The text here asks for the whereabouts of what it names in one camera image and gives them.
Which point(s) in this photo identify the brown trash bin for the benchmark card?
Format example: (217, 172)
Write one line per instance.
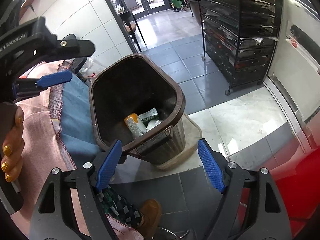
(135, 84)

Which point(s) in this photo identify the white plastic bag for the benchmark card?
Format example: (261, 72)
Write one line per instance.
(91, 69)

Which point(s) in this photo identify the black chair by door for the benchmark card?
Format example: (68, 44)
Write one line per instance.
(131, 25)

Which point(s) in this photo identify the white paper bag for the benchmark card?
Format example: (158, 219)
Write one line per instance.
(152, 124)

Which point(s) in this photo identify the green snack wrapper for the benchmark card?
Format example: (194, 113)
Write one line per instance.
(148, 116)

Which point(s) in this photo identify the brown shoe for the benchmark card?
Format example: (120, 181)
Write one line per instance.
(151, 212)

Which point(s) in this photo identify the blue bed skirt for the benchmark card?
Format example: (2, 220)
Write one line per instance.
(77, 130)

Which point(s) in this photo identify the black wire rack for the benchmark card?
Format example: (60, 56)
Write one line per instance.
(241, 36)

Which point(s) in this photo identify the orange juice bottle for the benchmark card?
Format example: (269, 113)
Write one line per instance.
(135, 125)

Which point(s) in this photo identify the left hand gold nails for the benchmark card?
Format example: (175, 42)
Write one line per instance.
(12, 147)

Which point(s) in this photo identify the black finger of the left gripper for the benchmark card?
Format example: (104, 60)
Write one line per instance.
(29, 88)
(65, 47)

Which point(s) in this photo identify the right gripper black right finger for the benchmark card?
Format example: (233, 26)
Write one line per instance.
(251, 206)

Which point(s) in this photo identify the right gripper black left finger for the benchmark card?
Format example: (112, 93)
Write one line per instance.
(53, 215)

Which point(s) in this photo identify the red cabinet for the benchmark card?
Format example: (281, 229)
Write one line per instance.
(296, 174)

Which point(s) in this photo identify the pink polka dot blanket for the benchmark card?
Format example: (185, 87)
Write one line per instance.
(44, 150)

